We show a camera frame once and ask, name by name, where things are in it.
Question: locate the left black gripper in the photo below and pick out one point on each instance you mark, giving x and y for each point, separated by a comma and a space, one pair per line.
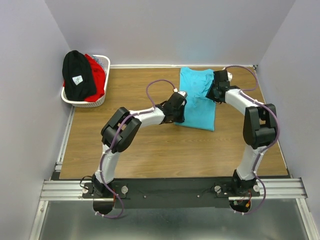
178, 110

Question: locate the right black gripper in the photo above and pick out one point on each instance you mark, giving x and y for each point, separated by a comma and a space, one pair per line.
213, 90

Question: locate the cyan t shirt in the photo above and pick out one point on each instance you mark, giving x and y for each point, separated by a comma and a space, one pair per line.
199, 112

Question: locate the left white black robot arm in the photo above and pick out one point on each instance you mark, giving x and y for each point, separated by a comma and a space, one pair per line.
119, 132

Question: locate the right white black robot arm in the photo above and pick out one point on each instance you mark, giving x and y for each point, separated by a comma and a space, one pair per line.
260, 128

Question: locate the red t shirt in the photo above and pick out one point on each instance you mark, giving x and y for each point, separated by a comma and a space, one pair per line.
99, 77

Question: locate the white plastic laundry basket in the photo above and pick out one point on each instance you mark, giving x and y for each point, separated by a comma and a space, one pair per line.
105, 63

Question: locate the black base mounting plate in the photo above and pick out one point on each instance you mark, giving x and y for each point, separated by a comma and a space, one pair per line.
166, 193

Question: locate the grey patterned garment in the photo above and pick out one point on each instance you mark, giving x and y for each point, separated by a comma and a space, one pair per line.
96, 59

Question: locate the black t shirt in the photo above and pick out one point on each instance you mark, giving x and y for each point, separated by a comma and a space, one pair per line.
78, 78

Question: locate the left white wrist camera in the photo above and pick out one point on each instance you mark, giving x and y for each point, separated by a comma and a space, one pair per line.
182, 93

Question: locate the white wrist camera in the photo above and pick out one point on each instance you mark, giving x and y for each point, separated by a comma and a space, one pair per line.
230, 76
182, 93

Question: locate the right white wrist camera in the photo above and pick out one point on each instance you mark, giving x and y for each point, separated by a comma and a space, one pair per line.
230, 76

